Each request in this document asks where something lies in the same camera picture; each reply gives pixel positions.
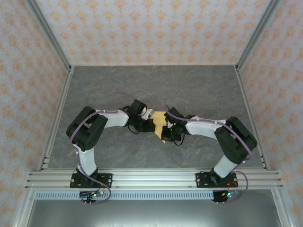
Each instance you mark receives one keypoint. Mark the yellow paper sheet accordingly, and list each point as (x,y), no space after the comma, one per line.
(159,120)

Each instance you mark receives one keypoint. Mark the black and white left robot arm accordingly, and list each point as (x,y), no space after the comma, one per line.
(85,132)

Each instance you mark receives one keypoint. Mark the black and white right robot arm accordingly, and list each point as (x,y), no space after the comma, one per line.
(236,139)

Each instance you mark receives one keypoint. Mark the grey metal sheet panel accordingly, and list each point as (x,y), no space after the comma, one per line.
(154,214)

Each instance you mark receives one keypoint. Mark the small circuit board with LED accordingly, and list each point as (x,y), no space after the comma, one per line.
(229,194)
(93,194)

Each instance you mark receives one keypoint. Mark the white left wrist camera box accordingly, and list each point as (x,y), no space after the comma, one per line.
(148,113)

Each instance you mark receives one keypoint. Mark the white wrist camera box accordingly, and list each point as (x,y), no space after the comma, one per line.
(148,113)
(168,123)

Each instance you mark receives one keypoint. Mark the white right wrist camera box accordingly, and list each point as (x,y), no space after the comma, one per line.
(168,123)

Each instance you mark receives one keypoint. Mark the aluminium mounting rail beam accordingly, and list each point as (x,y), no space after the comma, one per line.
(154,179)

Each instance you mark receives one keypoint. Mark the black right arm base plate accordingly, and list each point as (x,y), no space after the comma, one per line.
(201,182)

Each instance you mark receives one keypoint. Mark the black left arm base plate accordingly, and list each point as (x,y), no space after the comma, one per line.
(106,179)

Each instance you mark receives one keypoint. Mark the aluminium table side rail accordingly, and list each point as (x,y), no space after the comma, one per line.
(251,113)
(59,113)

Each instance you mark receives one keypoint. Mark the aluminium frame post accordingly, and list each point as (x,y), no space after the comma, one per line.
(47,33)
(258,35)

